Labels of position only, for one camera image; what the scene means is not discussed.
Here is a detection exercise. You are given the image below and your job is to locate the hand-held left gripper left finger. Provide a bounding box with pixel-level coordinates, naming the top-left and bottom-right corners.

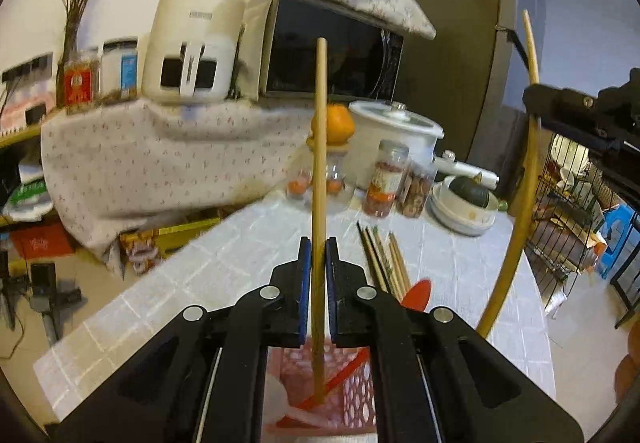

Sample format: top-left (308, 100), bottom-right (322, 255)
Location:
top-left (47, 237), bottom-right (314, 443)

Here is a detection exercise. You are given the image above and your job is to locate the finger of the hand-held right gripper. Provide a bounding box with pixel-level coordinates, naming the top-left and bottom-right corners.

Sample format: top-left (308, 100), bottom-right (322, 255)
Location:
top-left (541, 119), bottom-right (640, 158)
top-left (522, 77), bottom-right (640, 124)

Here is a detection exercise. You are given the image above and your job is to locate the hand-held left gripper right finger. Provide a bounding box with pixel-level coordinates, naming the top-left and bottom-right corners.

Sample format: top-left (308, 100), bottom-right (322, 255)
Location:
top-left (325, 237), bottom-right (586, 443)

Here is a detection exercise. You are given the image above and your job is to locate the pink plastic basket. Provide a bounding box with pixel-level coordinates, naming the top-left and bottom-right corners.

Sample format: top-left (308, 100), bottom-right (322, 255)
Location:
top-left (264, 337), bottom-right (377, 435)

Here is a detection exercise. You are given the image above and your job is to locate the dark wooden chopstick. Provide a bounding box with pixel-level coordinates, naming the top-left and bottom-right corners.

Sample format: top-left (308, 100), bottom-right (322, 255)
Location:
top-left (356, 221), bottom-right (390, 295)

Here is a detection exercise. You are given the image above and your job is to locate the green patterned chopstick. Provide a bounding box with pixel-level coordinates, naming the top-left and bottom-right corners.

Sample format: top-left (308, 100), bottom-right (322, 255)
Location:
top-left (372, 226), bottom-right (403, 298)

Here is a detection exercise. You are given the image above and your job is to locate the red plastic spoon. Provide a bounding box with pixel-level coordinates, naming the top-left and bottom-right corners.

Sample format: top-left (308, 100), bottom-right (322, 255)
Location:
top-left (299, 279), bottom-right (434, 410)

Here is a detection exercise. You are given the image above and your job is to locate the white tile pattern tablecloth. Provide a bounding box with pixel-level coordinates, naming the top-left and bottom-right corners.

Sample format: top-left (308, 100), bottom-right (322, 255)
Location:
top-left (32, 190), bottom-right (557, 430)

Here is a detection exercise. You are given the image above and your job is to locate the blue plastic stool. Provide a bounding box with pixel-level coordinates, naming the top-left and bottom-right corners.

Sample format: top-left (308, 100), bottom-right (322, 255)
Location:
top-left (597, 205), bottom-right (640, 279)

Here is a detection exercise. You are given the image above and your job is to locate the white plastic spoon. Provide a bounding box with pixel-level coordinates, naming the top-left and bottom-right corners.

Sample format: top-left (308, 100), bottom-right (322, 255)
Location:
top-left (266, 372), bottom-right (326, 426)

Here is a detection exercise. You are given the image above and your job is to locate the clear glass jar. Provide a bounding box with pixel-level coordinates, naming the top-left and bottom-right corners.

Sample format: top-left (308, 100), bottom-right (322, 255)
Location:
top-left (285, 143), bottom-right (357, 214)

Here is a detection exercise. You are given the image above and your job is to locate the red spice jar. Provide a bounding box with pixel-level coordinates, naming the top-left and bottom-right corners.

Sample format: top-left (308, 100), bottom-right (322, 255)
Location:
top-left (362, 139), bottom-right (411, 218)

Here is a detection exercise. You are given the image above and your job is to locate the green squash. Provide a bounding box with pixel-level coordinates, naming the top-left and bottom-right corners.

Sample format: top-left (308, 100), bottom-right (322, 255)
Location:
top-left (451, 175), bottom-right (493, 208)

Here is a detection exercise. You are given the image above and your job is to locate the clear jar of dried mushrooms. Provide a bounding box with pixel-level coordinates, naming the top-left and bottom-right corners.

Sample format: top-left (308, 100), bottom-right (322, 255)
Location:
top-left (396, 162), bottom-right (437, 220)

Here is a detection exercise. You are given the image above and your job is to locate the stack of white bowls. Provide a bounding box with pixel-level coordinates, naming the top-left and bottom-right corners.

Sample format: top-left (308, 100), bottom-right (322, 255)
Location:
top-left (430, 175), bottom-right (502, 238)

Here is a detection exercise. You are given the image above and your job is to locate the yellow cardboard box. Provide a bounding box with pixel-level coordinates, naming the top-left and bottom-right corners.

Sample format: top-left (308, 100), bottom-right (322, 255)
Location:
top-left (119, 217), bottom-right (222, 275)

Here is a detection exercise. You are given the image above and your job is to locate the white pot with lid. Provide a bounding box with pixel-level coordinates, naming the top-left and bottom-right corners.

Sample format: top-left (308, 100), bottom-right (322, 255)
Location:
top-left (347, 99), bottom-right (500, 191)

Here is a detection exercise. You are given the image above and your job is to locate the orange fruit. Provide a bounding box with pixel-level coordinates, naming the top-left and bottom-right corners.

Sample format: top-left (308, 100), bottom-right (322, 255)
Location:
top-left (311, 104), bottom-right (356, 146)

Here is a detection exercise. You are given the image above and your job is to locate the floral tablecloth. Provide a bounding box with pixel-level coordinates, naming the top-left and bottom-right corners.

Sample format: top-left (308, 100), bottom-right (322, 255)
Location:
top-left (40, 98), bottom-right (316, 269)

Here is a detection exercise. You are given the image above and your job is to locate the microwave oven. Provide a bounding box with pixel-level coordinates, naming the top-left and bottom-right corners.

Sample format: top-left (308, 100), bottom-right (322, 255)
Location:
top-left (247, 0), bottom-right (406, 102)

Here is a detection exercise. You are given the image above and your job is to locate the red box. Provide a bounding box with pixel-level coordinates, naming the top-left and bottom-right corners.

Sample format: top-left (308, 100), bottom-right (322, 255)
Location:
top-left (9, 222), bottom-right (77, 260)

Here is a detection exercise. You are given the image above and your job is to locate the white air fryer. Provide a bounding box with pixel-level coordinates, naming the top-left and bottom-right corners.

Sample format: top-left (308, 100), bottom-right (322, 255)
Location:
top-left (141, 0), bottom-right (251, 104)

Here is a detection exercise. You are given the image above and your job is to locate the green white package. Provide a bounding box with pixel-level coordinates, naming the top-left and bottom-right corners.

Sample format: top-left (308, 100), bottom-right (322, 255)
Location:
top-left (2, 177), bottom-right (55, 225)

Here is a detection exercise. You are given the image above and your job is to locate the white jar blue label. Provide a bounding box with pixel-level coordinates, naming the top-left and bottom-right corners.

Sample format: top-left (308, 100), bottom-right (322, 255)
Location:
top-left (99, 37), bottom-right (140, 98)

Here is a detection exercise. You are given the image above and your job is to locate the red label jar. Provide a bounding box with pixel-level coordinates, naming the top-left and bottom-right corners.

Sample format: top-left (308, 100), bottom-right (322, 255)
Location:
top-left (62, 48), bottom-right (99, 110)

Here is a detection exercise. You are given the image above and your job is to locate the black wire rack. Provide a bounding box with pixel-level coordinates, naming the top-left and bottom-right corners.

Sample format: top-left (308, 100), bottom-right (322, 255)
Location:
top-left (522, 133), bottom-right (621, 281)

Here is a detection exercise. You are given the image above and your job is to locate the black camera stand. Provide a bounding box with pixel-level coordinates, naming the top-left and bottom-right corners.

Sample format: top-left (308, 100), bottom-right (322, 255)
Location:
top-left (0, 261), bottom-right (83, 345)

